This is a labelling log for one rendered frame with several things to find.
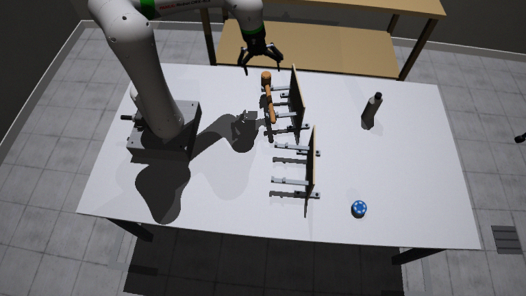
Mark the grey bottle with black cap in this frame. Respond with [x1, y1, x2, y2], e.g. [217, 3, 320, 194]
[361, 92, 383, 121]

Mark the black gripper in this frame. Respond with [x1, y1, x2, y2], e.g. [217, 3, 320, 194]
[238, 39, 284, 76]

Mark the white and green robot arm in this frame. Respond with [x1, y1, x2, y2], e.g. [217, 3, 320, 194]
[88, 0, 266, 139]

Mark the wooden mallet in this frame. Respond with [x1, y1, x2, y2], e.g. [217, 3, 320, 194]
[261, 71, 276, 124]

